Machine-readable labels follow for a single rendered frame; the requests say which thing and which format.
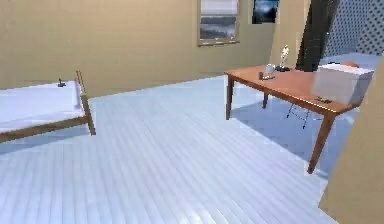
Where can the small dark cylinder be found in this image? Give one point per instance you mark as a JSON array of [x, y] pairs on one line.
[[260, 76]]

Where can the small grey flat object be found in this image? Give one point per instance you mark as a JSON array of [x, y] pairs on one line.
[[268, 78]]

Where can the grey mug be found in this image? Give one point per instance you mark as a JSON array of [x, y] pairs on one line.
[[270, 68]]

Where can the wooden framed window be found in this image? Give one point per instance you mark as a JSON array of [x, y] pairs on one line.
[[218, 20]]

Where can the brown wooden table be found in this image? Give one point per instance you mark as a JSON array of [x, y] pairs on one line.
[[293, 85]]

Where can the black metal chair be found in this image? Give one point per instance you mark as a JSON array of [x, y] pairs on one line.
[[297, 114]]

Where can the white statuette on black base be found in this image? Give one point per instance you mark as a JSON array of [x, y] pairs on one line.
[[283, 58]]

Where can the dark blue framed picture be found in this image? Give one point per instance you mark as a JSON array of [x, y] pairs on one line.
[[265, 11]]

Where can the small dark yellow flat object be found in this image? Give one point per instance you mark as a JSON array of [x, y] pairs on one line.
[[323, 99]]

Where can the small black object on bed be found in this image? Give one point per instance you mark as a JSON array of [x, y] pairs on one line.
[[61, 83]]

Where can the black door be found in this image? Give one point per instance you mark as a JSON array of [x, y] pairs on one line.
[[315, 33]]

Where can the white box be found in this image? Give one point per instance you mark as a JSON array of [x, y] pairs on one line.
[[341, 83]]

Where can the wooden bed with white sheet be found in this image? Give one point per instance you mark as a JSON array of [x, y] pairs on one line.
[[36, 103]]

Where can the orange round object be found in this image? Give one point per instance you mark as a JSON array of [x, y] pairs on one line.
[[350, 64]]

